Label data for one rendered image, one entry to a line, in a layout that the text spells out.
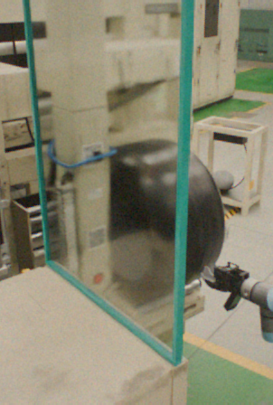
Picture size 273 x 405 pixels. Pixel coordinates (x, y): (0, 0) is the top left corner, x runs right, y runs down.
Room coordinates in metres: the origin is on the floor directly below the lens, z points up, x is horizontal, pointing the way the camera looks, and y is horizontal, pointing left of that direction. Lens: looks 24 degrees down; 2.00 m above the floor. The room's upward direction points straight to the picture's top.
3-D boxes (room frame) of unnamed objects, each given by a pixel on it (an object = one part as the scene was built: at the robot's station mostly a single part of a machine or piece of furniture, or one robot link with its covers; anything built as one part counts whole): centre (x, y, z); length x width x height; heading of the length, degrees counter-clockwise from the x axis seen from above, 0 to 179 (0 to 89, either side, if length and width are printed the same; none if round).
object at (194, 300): (1.64, -0.10, 0.83); 0.36 x 0.09 x 0.06; 128
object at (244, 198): (4.61, -0.88, 0.40); 0.60 x 0.35 x 0.80; 53
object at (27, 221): (1.91, 0.39, 1.05); 0.20 x 0.15 x 0.30; 128
